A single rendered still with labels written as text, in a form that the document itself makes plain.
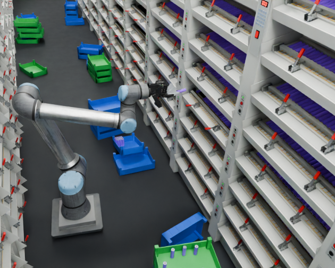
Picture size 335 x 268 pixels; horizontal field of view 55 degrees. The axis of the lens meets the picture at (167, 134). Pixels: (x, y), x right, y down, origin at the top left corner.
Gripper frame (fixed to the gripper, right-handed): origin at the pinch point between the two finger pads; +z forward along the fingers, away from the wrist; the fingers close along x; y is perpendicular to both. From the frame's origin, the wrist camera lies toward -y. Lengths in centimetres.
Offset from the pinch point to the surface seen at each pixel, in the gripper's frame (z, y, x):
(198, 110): 12.6, -9.5, -8.7
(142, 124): 14, -82, 87
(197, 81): 10.3, 9.2, -4.0
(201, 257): -13, -52, -82
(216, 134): 11.7, -9.8, -35.0
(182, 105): 12.8, -18.0, 13.5
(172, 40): 17, 14, 53
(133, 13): 13, 10, 137
